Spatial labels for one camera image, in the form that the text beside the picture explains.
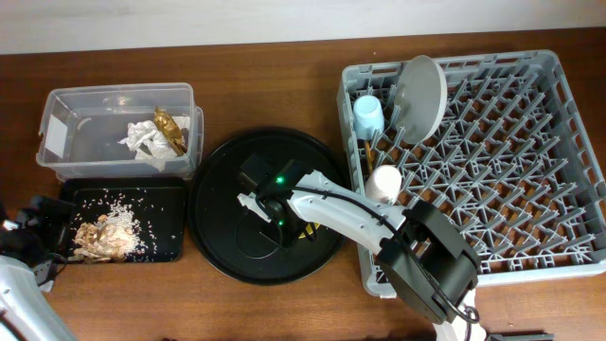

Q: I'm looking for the pink cup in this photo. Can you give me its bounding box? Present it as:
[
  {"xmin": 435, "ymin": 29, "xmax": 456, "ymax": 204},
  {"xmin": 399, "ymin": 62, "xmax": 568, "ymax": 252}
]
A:
[{"xmin": 365, "ymin": 165, "xmax": 402, "ymax": 205}]

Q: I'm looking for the grey dishwasher rack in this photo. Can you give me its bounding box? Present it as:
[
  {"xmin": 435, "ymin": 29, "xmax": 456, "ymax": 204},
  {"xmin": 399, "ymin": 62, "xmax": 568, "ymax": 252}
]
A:
[{"xmin": 336, "ymin": 50, "xmax": 605, "ymax": 286}]

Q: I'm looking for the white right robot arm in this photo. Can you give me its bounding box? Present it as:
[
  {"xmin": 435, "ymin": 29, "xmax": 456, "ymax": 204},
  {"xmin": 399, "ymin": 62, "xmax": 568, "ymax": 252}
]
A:
[{"xmin": 238, "ymin": 154, "xmax": 489, "ymax": 340}]

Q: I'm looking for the gold foil wrapper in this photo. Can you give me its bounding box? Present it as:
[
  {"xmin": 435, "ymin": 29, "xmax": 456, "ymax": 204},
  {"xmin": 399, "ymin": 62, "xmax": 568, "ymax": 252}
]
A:
[{"xmin": 153, "ymin": 107, "xmax": 187, "ymax": 156}]

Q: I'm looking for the clear plastic bin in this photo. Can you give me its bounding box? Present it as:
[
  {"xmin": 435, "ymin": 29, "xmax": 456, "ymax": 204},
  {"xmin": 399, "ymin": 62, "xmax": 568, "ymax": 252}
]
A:
[{"xmin": 36, "ymin": 82, "xmax": 204, "ymax": 180}]

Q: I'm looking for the yellow bowl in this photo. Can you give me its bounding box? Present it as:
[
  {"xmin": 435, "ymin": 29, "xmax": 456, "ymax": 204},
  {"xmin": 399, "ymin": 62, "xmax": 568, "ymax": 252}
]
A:
[{"xmin": 300, "ymin": 223, "xmax": 320, "ymax": 242}]

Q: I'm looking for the food scraps pile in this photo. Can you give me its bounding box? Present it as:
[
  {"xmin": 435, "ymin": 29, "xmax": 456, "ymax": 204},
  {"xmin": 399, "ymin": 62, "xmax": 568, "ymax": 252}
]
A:
[{"xmin": 68, "ymin": 203, "xmax": 146, "ymax": 263}]

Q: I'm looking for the grey plate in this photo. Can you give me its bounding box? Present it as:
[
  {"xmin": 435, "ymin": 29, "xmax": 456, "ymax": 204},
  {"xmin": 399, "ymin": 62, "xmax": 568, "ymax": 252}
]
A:
[{"xmin": 394, "ymin": 55, "xmax": 448, "ymax": 144}]

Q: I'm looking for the blue cup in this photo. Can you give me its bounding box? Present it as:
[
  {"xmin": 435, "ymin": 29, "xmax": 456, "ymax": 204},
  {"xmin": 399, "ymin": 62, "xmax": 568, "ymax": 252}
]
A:
[{"xmin": 353, "ymin": 95, "xmax": 384, "ymax": 140}]

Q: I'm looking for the round black tray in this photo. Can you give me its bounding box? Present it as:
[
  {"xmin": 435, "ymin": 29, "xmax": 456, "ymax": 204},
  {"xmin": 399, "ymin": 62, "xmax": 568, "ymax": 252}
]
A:
[{"xmin": 187, "ymin": 128, "xmax": 348, "ymax": 285}]

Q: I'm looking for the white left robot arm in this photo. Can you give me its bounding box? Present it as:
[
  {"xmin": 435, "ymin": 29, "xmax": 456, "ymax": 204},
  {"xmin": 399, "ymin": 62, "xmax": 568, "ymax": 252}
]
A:
[{"xmin": 1, "ymin": 196, "xmax": 76, "ymax": 340}]

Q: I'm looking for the black rectangular tray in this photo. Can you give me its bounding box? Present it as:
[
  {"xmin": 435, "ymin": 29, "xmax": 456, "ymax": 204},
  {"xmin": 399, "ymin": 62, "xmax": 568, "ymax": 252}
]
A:
[{"xmin": 60, "ymin": 178, "xmax": 187, "ymax": 263}]

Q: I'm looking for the white napkin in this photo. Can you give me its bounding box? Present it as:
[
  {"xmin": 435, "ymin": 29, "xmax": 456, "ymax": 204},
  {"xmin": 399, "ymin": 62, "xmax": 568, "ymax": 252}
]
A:
[{"xmin": 118, "ymin": 120, "xmax": 178, "ymax": 171}]

